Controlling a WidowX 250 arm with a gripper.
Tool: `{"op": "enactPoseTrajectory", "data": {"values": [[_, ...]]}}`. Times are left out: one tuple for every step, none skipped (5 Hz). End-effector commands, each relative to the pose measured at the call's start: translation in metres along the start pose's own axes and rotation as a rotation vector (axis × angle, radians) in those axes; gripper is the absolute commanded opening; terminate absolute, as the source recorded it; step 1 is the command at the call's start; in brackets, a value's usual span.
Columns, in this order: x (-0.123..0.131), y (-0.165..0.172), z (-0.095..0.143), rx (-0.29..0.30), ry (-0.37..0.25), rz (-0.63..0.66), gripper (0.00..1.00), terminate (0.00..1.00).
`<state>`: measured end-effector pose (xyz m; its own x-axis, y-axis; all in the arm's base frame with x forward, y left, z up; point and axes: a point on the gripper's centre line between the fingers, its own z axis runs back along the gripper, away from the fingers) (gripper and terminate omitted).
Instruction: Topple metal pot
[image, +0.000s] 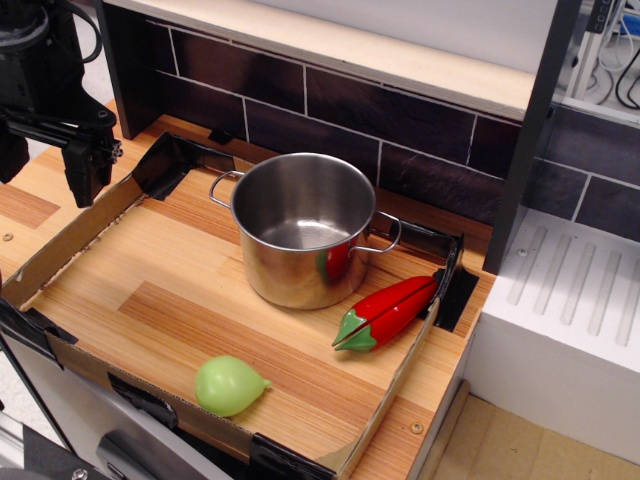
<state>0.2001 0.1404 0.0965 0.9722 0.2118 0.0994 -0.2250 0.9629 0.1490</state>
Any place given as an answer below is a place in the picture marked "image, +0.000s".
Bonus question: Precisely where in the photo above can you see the green toy pear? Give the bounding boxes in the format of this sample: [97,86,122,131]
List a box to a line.
[195,355,271,418]

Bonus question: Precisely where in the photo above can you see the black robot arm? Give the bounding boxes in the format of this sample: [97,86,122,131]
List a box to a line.
[1,1,122,208]

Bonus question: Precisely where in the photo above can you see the wooden shelf with dark frame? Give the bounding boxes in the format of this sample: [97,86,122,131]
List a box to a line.
[96,1,562,272]

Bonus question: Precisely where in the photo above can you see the black cables in background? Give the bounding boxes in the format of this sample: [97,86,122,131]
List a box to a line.
[589,0,640,110]

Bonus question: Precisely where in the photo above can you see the cardboard fence with black tape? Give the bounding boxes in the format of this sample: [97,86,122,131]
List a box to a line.
[1,133,489,479]

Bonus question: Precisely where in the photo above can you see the stainless steel pot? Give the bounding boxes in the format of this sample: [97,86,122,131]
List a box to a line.
[216,153,379,310]

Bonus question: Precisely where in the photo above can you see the red toy chili pepper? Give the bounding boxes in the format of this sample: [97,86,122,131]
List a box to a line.
[332,276,439,352]

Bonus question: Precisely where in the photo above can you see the white toy sink drainboard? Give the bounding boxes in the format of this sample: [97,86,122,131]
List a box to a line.
[464,210,639,462]

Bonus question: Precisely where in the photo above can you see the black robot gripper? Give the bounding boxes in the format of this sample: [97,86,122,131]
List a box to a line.
[0,47,122,208]

